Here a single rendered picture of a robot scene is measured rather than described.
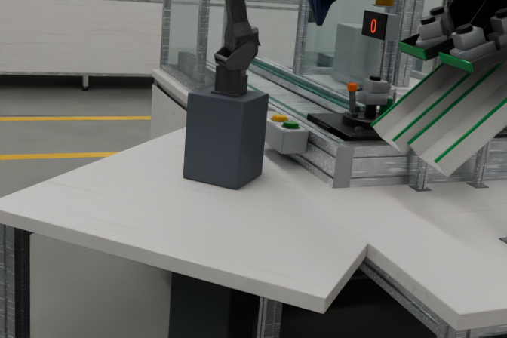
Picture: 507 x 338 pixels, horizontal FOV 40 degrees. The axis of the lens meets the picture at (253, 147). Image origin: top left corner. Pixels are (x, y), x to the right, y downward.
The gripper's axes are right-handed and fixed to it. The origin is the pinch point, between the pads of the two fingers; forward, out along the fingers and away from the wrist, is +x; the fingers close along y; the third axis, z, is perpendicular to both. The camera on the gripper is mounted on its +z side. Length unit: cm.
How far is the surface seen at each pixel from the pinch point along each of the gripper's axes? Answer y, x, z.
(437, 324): -63, 45, -4
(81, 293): 112, 125, -37
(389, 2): 21.6, -1.5, 31.6
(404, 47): -18.1, 5.5, 12.0
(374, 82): 2.8, 17.2, 18.5
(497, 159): -12, 34, 49
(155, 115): 135, 58, -4
